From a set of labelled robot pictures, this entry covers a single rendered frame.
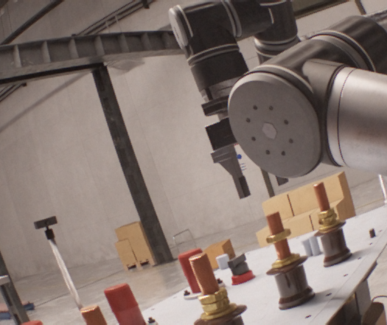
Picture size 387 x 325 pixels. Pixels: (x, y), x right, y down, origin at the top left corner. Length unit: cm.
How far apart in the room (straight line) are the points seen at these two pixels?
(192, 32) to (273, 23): 17
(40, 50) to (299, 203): 671
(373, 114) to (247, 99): 18
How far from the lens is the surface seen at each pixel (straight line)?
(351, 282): 123
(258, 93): 76
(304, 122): 73
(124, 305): 146
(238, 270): 170
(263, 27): 125
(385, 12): 153
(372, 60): 91
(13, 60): 1183
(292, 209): 802
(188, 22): 119
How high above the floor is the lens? 169
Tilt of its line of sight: 1 degrees up
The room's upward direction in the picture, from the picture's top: 20 degrees counter-clockwise
